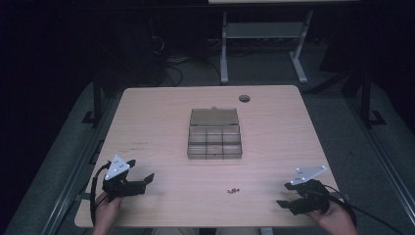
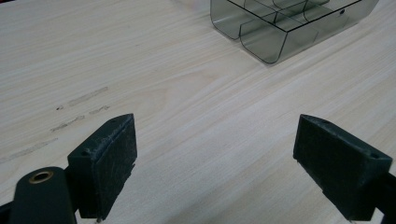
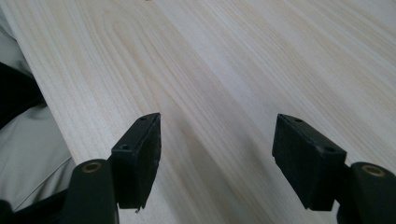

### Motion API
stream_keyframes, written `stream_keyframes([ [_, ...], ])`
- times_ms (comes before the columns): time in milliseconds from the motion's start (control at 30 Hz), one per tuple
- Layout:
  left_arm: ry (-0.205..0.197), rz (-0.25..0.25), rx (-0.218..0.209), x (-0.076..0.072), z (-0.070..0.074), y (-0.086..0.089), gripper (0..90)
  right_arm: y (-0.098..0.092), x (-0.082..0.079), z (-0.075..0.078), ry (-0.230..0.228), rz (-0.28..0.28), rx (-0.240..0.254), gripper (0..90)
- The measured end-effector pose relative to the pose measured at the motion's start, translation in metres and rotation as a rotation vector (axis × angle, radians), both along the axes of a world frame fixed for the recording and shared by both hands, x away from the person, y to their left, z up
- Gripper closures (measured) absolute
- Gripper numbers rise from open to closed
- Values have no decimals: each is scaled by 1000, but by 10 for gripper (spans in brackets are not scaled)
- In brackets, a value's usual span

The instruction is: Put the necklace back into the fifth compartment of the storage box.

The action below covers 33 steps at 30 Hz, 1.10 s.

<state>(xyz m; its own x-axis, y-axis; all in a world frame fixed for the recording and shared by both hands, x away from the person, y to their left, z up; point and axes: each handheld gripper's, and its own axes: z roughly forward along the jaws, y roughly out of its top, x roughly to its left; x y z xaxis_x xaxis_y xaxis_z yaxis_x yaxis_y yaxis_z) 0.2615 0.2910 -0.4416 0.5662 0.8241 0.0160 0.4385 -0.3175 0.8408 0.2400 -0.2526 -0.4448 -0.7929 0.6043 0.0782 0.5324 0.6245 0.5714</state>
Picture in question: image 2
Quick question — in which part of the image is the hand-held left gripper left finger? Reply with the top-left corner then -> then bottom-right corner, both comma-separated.
66,113 -> 138,220

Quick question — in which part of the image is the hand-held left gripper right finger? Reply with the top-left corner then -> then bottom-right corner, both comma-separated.
292,113 -> 393,222

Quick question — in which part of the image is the clear grey plastic organizer box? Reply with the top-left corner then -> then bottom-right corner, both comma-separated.
209,0 -> 380,65

